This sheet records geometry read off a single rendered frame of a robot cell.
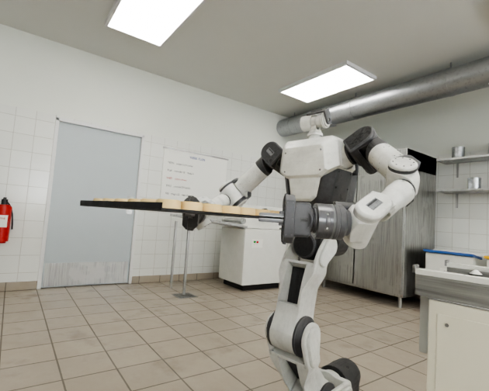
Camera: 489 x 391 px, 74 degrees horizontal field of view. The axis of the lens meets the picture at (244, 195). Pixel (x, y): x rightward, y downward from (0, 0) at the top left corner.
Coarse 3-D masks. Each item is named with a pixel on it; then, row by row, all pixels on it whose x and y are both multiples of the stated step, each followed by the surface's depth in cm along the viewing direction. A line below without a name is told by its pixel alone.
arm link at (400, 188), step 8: (392, 176) 93; (400, 176) 92; (408, 176) 91; (416, 176) 91; (392, 184) 89; (400, 184) 88; (408, 184) 89; (416, 184) 90; (384, 192) 86; (392, 192) 86; (400, 192) 86; (408, 192) 87; (416, 192) 91; (392, 200) 84; (400, 200) 85; (408, 200) 87; (400, 208) 86
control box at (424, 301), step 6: (420, 300) 79; (426, 300) 78; (420, 306) 79; (426, 306) 78; (420, 312) 78; (426, 312) 77; (420, 318) 78; (426, 318) 77; (420, 324) 78; (426, 324) 77; (420, 330) 78; (426, 330) 77; (420, 336) 78; (426, 336) 77; (420, 342) 78; (426, 342) 77; (420, 348) 78; (426, 348) 77
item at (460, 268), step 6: (450, 264) 96; (456, 264) 95; (462, 264) 96; (450, 270) 96; (456, 270) 95; (462, 270) 94; (468, 270) 93; (480, 270) 91; (486, 270) 90; (486, 276) 90
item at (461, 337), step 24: (432, 312) 72; (456, 312) 69; (480, 312) 66; (432, 336) 72; (456, 336) 69; (480, 336) 66; (432, 360) 71; (456, 360) 68; (480, 360) 65; (432, 384) 71; (456, 384) 68; (480, 384) 65
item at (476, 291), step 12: (420, 276) 76; (432, 276) 74; (444, 276) 72; (456, 276) 70; (468, 276) 69; (420, 288) 75; (432, 288) 74; (444, 288) 72; (456, 288) 70; (468, 288) 69; (480, 288) 67; (456, 300) 70; (468, 300) 69; (480, 300) 67
